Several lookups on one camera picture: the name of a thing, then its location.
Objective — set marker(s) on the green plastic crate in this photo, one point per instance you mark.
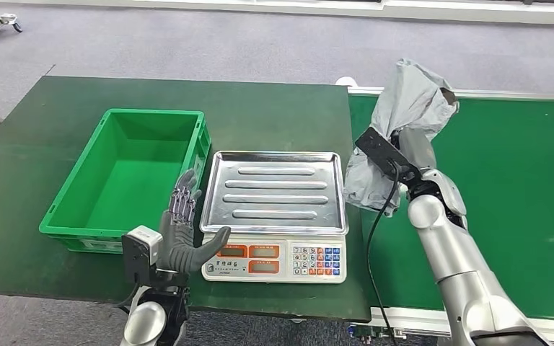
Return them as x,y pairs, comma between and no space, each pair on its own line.
131,191

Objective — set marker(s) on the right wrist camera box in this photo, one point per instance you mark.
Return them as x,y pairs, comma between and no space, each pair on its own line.
382,148

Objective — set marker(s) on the white conveyor roller cap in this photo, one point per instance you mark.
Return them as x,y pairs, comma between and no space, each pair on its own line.
346,81

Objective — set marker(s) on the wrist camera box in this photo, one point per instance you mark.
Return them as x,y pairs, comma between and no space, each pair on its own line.
141,248
382,148

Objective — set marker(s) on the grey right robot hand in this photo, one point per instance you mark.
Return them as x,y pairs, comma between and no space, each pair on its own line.
418,148

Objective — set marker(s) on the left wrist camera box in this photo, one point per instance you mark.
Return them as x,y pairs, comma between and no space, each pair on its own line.
141,248

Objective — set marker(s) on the dark green table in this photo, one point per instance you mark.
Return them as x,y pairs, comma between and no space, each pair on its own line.
267,114

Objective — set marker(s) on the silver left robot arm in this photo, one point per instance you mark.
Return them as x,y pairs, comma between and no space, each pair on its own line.
145,322

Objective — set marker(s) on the green conveyor belt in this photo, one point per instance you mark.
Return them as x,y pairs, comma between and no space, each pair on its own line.
516,191

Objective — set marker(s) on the electronic scale with steel tray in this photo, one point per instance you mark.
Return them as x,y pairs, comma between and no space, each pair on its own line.
277,191

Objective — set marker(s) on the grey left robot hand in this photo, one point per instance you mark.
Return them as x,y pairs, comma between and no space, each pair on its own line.
176,248

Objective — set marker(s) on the grey plastic mailer package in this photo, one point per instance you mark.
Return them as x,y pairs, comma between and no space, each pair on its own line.
411,100

